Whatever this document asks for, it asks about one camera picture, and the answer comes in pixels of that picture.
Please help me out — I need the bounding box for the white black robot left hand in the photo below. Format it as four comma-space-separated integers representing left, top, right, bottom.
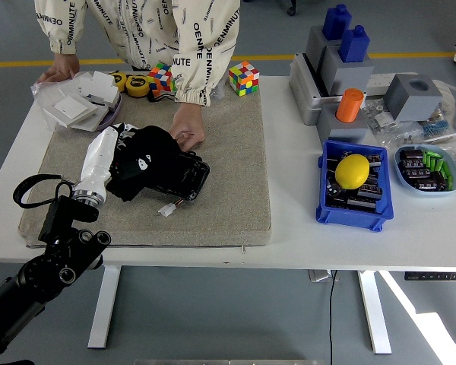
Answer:
78, 122, 153, 192

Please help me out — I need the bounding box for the person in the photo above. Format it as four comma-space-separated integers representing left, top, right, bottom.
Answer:
33, 0, 242, 107

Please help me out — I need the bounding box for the black strap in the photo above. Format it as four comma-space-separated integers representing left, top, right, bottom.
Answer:
147, 90, 176, 103

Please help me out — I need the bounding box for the multicolour puzzle cube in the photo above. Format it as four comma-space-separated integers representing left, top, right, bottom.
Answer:
147, 62, 178, 98
228, 60, 261, 97

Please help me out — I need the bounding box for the blue plastic bin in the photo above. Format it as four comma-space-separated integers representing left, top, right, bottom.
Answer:
315, 139, 395, 233

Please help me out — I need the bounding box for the yellow lemon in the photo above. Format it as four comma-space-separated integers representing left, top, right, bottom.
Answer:
334, 154, 371, 190

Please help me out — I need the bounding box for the white cardboard box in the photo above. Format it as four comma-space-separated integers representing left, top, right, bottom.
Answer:
78, 71, 119, 106

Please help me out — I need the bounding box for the blue resistor bundle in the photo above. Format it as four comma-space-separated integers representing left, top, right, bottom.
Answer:
421, 116, 451, 140

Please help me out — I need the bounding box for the flat white case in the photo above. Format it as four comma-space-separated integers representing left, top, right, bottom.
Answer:
52, 94, 100, 129

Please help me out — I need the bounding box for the black table controller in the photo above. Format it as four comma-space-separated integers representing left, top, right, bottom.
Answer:
404, 271, 456, 282

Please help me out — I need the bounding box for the grey box under table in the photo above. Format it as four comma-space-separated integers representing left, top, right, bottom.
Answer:
309, 268, 339, 283

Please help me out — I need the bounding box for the yellow tape measure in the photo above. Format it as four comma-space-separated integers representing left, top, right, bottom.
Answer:
109, 70, 128, 93
125, 75, 150, 98

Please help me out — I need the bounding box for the glossy black panel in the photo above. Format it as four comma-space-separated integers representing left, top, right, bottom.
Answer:
144, 150, 211, 202

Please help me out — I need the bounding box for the white connector with wires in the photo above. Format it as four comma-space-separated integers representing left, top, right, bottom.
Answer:
157, 198, 184, 218

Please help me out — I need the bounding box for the bag of small screws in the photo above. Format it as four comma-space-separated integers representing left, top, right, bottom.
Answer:
387, 125, 426, 149

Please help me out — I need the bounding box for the light blue tray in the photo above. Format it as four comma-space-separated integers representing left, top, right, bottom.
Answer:
394, 144, 456, 198

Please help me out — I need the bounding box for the tall grey block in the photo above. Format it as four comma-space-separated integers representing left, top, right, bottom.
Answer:
320, 45, 375, 97
305, 25, 343, 73

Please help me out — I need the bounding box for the low grey block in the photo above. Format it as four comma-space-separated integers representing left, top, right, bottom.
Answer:
316, 103, 369, 144

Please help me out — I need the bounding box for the bag of metal parts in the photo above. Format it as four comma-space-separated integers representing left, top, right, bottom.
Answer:
363, 97, 398, 134

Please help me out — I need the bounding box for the white table leg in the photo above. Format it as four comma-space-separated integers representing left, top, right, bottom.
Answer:
87, 265, 122, 349
356, 270, 392, 355

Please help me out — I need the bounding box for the purple bowl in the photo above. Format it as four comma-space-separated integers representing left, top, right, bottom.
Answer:
94, 93, 122, 132

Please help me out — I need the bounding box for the grey-brown mat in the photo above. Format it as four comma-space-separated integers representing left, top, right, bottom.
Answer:
17, 81, 273, 248

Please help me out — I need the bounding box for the clear plastic bag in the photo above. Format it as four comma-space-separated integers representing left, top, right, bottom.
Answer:
30, 70, 122, 132

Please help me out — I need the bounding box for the black power cable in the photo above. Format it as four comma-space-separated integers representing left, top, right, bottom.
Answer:
328, 269, 339, 365

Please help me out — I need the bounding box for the white power strip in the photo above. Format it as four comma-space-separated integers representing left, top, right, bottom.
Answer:
364, 71, 419, 96

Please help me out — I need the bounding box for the grey cube with hole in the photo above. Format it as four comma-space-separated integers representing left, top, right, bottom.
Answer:
383, 73, 445, 122

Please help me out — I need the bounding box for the person's right hand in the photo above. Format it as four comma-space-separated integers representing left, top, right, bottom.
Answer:
36, 52, 81, 84

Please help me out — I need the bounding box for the grey enclosure box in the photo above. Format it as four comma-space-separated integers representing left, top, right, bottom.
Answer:
288, 52, 345, 126

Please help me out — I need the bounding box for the black rag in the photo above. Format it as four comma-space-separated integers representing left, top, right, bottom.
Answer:
106, 125, 182, 202

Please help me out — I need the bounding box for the orange cylinder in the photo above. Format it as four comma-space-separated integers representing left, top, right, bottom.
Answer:
335, 87, 366, 124

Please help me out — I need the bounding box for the blue block with knob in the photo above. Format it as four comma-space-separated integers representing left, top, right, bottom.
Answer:
321, 3, 353, 41
338, 24, 371, 64

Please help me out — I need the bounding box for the person's left hand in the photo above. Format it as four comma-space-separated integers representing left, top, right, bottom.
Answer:
168, 101, 207, 152

